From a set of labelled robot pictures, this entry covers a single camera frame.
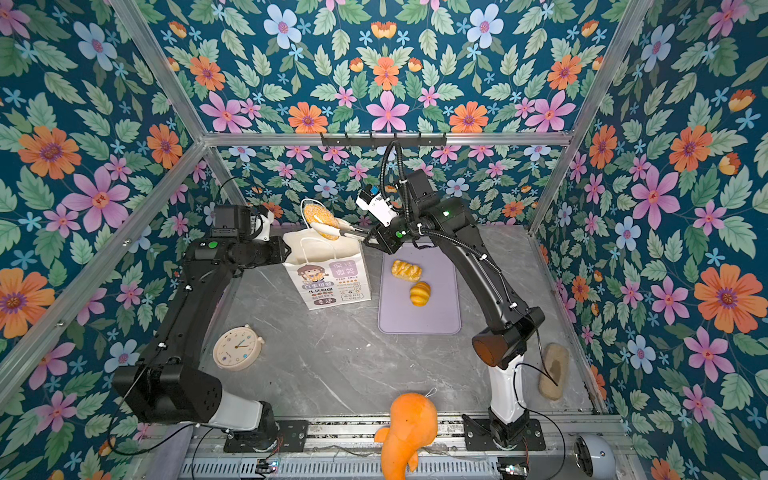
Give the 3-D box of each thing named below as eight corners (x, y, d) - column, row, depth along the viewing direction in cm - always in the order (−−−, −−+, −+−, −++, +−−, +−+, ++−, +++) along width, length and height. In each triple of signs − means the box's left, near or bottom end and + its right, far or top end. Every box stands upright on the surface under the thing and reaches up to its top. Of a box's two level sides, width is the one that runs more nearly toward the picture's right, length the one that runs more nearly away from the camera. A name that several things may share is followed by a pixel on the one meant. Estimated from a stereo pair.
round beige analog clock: (211, 371, 87) (204, 367, 84) (228, 329, 95) (223, 324, 92) (255, 371, 87) (250, 367, 84) (268, 329, 95) (264, 324, 92)
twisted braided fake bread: (389, 274, 106) (388, 268, 104) (395, 263, 109) (394, 258, 107) (417, 284, 103) (418, 279, 101) (423, 273, 106) (423, 267, 104)
